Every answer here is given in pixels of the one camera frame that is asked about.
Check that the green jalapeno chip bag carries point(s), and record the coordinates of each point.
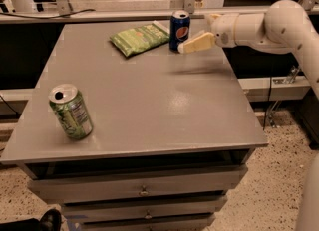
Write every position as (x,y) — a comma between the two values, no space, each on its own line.
(140,39)

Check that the green soda can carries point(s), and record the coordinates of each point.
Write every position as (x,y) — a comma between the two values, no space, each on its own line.
(69,106)

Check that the black shoe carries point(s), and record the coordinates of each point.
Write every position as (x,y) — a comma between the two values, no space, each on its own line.
(51,221)

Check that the middle grey drawer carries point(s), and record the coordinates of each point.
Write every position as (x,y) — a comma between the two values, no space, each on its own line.
(145,209)

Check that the grey drawer cabinet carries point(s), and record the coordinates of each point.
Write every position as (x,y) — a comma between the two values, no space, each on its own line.
(156,111)

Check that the grey metal rail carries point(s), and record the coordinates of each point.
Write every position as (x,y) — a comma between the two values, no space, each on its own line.
(92,16)

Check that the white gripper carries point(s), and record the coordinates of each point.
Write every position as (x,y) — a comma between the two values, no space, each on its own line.
(225,30)

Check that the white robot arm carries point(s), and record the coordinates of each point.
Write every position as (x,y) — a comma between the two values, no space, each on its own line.
(284,28)

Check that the bottom grey drawer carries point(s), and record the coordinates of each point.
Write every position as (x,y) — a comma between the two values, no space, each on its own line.
(197,221)

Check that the blue pepsi can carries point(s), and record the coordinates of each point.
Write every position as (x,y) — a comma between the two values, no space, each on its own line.
(179,28)

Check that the top grey drawer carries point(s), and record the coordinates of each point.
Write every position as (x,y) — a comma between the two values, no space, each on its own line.
(137,185)

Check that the grey drawer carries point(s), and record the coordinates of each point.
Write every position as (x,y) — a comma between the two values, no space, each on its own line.
(145,209)
(137,185)
(197,221)

